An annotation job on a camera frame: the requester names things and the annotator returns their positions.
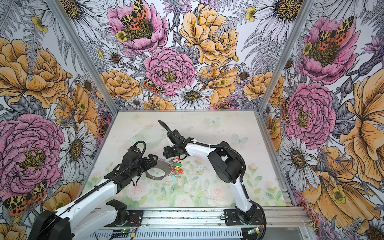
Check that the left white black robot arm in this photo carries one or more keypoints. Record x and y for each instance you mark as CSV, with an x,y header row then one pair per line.
x,y
94,209

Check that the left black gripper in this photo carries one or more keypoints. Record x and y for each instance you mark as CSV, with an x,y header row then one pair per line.
x,y
149,162

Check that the green circuit board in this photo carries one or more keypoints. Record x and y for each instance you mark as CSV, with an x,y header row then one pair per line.
x,y
123,231

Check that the perforated metal cable tray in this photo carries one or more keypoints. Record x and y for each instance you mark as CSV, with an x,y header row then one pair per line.
x,y
171,234

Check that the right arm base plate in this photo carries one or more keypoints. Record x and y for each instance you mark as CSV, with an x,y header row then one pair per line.
x,y
235,217

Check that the aluminium front rail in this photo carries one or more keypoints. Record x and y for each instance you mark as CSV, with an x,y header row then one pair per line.
x,y
177,218

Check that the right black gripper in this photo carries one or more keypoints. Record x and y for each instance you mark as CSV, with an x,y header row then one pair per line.
x,y
171,149

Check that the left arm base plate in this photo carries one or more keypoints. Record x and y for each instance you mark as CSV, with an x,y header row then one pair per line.
x,y
131,218

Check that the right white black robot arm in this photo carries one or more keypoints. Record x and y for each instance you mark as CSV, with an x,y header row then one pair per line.
x,y
228,164

